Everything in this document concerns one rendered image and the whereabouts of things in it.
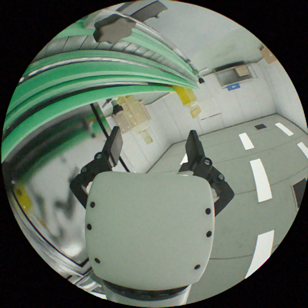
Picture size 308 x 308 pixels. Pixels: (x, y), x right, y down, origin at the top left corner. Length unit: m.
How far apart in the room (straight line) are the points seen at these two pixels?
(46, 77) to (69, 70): 0.04
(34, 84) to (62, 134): 0.23
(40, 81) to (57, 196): 0.27
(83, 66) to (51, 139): 0.23
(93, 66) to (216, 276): 1.79
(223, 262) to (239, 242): 0.34
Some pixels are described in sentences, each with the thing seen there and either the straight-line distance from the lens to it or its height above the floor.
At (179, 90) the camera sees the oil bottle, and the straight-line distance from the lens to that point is 0.68.
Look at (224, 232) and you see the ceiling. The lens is 1.78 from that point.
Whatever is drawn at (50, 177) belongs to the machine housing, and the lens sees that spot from 0.33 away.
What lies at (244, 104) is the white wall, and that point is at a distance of 5.65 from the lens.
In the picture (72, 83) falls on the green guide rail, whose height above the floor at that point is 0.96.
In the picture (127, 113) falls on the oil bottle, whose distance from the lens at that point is 0.40.
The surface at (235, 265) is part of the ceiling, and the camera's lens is 1.66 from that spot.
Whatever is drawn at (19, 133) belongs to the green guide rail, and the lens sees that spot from 0.25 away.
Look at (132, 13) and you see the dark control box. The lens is 0.29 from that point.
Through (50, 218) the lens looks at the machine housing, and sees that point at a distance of 0.36.
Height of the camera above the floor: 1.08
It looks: 15 degrees up
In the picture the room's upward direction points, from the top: 151 degrees clockwise
